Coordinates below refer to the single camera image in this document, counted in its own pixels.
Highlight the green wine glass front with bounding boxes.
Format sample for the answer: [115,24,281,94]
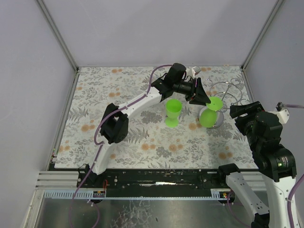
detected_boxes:
[198,96,224,129]

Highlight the grey cable duct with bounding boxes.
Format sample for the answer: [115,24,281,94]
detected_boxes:
[44,189,228,200]

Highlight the floral table mat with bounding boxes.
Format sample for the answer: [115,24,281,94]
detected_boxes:
[54,66,256,169]

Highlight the green wine glass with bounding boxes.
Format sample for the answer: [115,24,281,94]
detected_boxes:
[198,96,224,129]
[165,99,182,128]

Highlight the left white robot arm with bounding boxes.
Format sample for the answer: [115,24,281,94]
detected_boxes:
[91,63,211,175]

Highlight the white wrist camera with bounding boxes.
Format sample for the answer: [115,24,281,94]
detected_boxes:
[186,66,201,78]
[273,102,290,124]

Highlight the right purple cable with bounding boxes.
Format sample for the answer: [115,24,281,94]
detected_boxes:
[227,102,304,228]

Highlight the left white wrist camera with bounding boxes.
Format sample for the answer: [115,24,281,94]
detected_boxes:
[186,66,201,78]

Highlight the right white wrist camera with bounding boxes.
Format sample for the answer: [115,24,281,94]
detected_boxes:
[273,102,290,124]

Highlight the chrome wine glass rack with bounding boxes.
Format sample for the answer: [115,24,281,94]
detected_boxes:
[204,78,249,118]

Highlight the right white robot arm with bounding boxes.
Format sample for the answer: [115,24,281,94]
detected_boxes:
[217,101,304,228]

